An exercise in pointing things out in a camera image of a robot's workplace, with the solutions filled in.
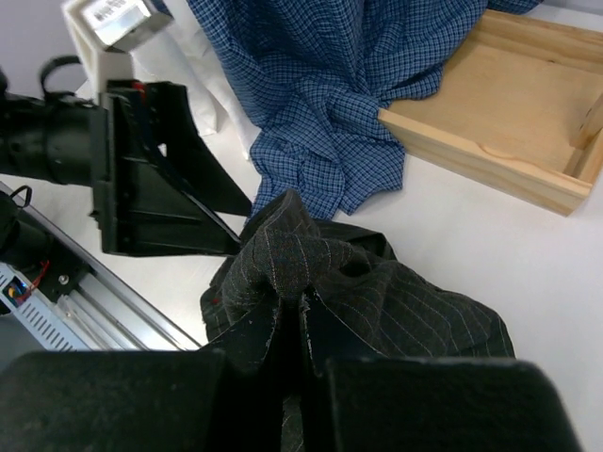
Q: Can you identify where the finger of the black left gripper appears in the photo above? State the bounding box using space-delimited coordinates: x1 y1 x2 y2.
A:
134 157 240 257
144 82 252 217

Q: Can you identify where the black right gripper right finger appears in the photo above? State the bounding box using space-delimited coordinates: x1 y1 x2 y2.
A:
299 286 382 451

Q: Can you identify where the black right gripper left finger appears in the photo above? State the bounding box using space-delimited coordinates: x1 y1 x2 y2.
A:
207 294 283 451

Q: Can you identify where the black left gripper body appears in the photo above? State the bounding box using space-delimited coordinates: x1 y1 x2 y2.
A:
90 80 155 257

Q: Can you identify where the dark pinstriped shirt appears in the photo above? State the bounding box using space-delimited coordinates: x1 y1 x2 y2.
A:
200 189 517 452

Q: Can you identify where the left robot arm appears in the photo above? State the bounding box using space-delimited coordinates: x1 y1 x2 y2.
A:
1 79 252 257

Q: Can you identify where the white shirt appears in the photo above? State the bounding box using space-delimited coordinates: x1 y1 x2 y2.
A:
133 1 259 159

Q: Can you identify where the blue checked shirt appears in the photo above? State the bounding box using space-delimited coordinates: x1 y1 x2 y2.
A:
189 0 534 219

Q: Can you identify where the wooden clothes rack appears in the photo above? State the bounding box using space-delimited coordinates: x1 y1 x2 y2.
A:
379 10 602 216

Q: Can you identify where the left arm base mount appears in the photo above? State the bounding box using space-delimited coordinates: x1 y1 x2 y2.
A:
1 186 90 314

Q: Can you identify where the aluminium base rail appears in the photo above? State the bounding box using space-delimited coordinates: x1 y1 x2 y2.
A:
1 176 206 351

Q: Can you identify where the perforated cable duct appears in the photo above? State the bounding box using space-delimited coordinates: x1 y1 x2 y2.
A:
1 264 119 351

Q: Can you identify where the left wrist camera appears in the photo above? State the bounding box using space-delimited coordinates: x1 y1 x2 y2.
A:
61 0 173 103

